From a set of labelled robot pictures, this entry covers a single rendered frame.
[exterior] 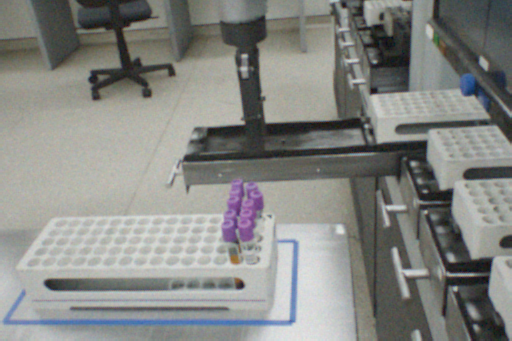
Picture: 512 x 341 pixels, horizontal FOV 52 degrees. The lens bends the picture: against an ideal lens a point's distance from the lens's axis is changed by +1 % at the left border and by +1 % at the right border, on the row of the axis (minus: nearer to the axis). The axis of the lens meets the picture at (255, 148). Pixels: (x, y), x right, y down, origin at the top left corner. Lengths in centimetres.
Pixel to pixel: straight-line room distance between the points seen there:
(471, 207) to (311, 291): 23
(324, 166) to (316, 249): 27
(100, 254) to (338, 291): 29
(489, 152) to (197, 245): 45
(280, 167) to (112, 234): 36
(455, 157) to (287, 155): 29
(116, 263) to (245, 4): 42
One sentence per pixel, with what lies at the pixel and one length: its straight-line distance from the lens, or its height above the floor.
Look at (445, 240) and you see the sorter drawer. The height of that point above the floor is 82.
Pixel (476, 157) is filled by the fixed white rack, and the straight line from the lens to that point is 82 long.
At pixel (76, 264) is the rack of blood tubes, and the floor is 87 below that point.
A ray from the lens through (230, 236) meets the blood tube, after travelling 56.
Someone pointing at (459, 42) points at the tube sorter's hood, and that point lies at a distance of 86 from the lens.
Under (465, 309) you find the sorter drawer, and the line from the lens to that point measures 65.
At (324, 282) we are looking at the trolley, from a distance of 65.
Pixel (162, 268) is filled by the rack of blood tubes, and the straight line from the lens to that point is 61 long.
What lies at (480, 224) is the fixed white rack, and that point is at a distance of 69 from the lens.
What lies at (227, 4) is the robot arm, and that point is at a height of 108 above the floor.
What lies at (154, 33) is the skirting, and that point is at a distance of 471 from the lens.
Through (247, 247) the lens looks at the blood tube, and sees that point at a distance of 57.
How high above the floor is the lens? 127
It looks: 29 degrees down
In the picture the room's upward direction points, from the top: 6 degrees counter-clockwise
